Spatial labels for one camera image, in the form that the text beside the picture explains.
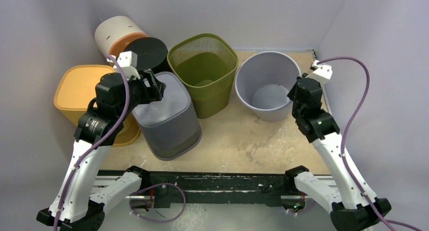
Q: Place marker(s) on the olive green waste bin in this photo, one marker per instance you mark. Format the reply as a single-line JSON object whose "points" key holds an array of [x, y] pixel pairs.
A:
{"points": [[206, 65]]}

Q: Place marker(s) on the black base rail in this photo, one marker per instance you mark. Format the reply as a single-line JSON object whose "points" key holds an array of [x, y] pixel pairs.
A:
{"points": [[221, 188]]}

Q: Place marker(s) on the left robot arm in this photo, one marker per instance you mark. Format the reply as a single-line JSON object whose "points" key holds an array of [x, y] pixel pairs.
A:
{"points": [[75, 208]]}

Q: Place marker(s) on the multicolour round drawer cabinet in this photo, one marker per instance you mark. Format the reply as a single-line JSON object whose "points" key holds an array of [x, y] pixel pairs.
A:
{"points": [[114, 34]]}

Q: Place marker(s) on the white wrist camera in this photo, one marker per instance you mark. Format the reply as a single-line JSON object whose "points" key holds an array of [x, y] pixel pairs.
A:
{"points": [[128, 62], [321, 73]]}

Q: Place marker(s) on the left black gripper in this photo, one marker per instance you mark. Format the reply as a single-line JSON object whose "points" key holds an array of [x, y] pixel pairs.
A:
{"points": [[151, 94]]}

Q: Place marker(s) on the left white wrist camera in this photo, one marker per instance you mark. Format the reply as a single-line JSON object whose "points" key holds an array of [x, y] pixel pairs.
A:
{"points": [[128, 62]]}

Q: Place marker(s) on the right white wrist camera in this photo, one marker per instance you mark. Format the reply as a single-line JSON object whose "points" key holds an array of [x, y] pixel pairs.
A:
{"points": [[321, 73]]}

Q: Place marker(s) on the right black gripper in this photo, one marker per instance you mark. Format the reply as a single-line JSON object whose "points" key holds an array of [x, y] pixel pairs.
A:
{"points": [[296, 102]]}

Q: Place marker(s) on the light grey round bin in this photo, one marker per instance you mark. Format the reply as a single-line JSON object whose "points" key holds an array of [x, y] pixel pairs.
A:
{"points": [[263, 82]]}

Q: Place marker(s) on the black round waste bin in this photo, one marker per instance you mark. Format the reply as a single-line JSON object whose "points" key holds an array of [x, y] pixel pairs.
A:
{"points": [[151, 54]]}

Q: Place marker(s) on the dark grey mesh waste bin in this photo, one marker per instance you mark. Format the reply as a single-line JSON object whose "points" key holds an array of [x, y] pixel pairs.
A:
{"points": [[170, 127]]}

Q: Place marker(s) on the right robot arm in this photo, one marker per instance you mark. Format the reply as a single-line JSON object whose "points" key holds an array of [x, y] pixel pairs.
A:
{"points": [[353, 205]]}

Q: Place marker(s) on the yellow ribbed waste bin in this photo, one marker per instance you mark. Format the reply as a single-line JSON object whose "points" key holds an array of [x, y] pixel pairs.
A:
{"points": [[77, 88]]}

